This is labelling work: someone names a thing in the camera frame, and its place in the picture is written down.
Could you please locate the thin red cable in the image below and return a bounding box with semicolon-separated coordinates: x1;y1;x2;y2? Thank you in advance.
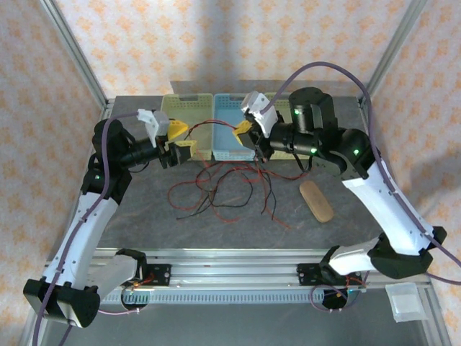
223;164;309;229
210;169;253;223
168;120;241;210

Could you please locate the light blue plastic basket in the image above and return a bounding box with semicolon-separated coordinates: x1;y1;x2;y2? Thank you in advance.
212;93;269;161

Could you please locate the pale yellow plastic basket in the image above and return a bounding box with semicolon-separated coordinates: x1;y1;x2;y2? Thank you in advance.
264;92;311;161
160;93;214;161

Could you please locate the oval brown wooden board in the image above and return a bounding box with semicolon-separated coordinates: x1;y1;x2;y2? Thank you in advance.
298;180;335;223

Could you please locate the clear bag with white pad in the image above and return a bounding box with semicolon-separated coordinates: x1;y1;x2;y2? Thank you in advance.
385;283;426;324

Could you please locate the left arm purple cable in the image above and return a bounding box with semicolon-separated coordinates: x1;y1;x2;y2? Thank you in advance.
31;112;141;346

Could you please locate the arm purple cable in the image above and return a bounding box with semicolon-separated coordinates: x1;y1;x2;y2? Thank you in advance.
31;112;141;346
264;61;461;314

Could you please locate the aluminium table side rail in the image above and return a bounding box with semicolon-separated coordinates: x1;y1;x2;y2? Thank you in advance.
61;99;117;253
358;96;374;127

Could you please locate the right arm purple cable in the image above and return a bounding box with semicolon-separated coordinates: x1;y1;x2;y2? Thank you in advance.
264;61;461;314

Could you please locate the aluminium frame post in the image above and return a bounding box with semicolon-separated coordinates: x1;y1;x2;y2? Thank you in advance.
359;0;429;107
38;0;109;109

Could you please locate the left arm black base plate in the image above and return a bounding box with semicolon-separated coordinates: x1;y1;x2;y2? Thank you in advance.
136;262;172;288

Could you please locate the aluminium mounting rail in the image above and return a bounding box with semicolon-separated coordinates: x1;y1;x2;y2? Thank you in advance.
39;247;433;289

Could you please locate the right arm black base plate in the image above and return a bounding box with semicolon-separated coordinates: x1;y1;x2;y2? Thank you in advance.
297;262;327;285

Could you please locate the grey slotted cable duct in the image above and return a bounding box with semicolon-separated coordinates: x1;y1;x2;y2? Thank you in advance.
99;290;361;304

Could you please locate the aluminium lower frame beam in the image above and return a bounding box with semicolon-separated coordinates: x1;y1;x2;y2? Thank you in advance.
421;288;455;346

